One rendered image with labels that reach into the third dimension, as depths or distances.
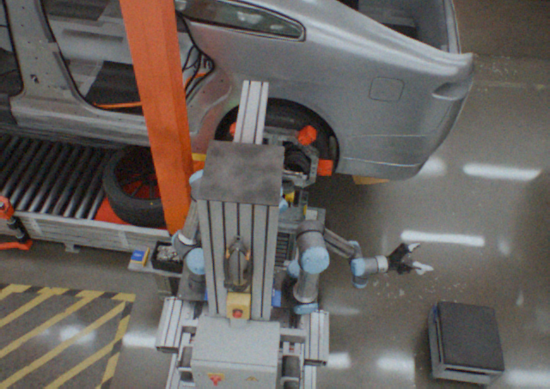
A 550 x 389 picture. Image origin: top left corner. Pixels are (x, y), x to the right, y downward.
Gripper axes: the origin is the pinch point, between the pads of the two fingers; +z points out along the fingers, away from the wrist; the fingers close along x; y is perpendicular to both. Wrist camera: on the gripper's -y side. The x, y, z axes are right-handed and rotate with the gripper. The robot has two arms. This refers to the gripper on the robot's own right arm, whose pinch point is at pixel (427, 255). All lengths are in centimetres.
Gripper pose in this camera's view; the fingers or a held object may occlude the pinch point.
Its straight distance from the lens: 248.7
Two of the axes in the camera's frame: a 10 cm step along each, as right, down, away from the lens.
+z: 9.8, -1.1, 1.4
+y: -0.2, 7.3, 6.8
